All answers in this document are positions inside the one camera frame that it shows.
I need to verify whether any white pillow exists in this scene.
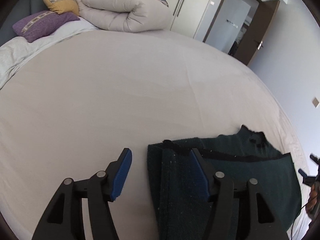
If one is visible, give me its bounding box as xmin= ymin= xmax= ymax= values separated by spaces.
xmin=0 ymin=18 xmax=98 ymax=87

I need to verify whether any cream wardrobe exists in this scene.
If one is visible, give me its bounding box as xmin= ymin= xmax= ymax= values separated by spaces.
xmin=166 ymin=0 xmax=221 ymax=38

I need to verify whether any black cable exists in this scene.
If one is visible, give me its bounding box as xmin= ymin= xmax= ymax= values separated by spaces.
xmin=288 ymin=202 xmax=312 ymax=240

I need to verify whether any dark grey headboard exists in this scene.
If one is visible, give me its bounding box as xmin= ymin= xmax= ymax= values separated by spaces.
xmin=1 ymin=0 xmax=48 ymax=45

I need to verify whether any white bed sheet mattress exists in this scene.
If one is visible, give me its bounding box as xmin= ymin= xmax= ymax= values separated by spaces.
xmin=1 ymin=30 xmax=308 ymax=239

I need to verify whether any rolled beige duvet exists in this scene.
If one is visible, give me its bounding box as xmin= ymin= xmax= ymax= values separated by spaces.
xmin=76 ymin=0 xmax=171 ymax=33

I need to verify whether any purple patterned cushion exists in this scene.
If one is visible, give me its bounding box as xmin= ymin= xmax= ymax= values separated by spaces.
xmin=12 ymin=10 xmax=80 ymax=43

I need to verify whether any person's right hand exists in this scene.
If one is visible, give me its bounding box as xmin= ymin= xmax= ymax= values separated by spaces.
xmin=305 ymin=184 xmax=318 ymax=218

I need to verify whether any dark green knit sweater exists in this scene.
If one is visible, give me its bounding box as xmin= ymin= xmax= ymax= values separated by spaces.
xmin=147 ymin=126 xmax=302 ymax=239

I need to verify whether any wall socket plate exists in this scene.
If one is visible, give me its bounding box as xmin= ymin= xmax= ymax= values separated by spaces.
xmin=312 ymin=97 xmax=320 ymax=108

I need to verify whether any yellow patterned cushion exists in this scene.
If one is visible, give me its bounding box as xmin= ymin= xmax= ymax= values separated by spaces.
xmin=43 ymin=0 xmax=80 ymax=16

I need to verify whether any brown wooden door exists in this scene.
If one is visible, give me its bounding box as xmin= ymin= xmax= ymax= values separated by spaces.
xmin=234 ymin=0 xmax=280 ymax=66

